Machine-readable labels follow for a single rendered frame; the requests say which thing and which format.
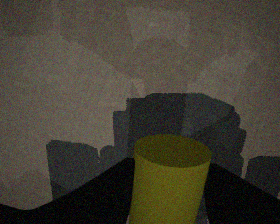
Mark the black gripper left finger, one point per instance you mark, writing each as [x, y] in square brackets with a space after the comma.
[106, 199]

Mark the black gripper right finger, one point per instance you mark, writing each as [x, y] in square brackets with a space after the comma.
[231, 200]

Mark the yellow tall cylinder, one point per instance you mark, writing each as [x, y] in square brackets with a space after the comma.
[169, 179]

